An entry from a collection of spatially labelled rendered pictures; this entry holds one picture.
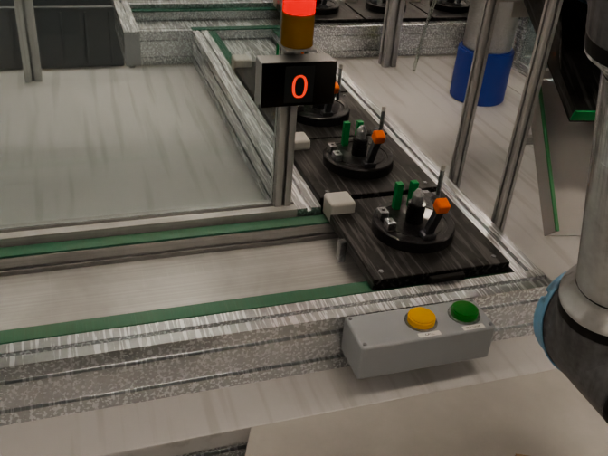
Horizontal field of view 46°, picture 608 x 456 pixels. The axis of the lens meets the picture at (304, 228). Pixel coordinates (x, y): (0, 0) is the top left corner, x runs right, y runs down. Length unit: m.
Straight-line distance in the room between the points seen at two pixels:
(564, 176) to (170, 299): 0.69
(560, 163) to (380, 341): 0.50
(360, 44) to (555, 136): 1.17
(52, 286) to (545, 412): 0.76
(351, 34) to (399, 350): 1.50
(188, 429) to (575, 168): 0.78
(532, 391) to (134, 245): 0.66
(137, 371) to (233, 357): 0.13
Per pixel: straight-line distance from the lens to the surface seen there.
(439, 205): 1.11
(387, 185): 1.36
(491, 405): 1.10
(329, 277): 1.18
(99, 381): 1.00
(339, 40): 2.34
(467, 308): 1.07
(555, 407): 1.13
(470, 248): 1.21
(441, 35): 2.49
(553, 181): 1.24
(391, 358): 1.02
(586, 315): 0.76
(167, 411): 1.03
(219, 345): 1.00
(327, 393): 1.06
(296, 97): 1.13
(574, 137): 1.34
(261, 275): 1.17
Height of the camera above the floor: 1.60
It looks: 32 degrees down
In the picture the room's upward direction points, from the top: 5 degrees clockwise
